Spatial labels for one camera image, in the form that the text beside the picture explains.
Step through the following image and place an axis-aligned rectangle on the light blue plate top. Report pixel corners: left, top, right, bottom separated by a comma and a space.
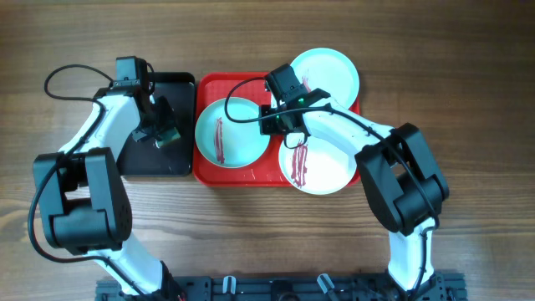
290, 48, 360, 110

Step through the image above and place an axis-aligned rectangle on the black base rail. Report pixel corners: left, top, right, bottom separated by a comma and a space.
94, 272, 468, 301

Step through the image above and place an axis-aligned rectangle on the green yellow sponge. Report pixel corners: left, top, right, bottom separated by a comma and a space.
155, 127, 181, 148

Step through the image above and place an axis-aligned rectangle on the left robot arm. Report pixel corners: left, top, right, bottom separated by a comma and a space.
28, 86, 185, 300

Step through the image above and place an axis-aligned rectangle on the red plastic tray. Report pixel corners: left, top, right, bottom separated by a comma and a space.
191, 71, 362, 188

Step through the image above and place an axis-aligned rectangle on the light blue plate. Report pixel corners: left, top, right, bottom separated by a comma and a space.
290, 48, 360, 110
195, 99, 270, 168

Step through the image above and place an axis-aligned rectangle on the right black cable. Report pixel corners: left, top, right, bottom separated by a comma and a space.
223, 76, 441, 293

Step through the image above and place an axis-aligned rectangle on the white plate with stain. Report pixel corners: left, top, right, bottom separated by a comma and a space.
278, 134, 357, 195

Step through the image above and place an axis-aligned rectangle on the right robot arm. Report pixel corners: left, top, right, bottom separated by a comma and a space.
258, 89, 449, 299

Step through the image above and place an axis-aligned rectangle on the black plastic tray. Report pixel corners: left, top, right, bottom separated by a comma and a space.
93, 72, 196, 177

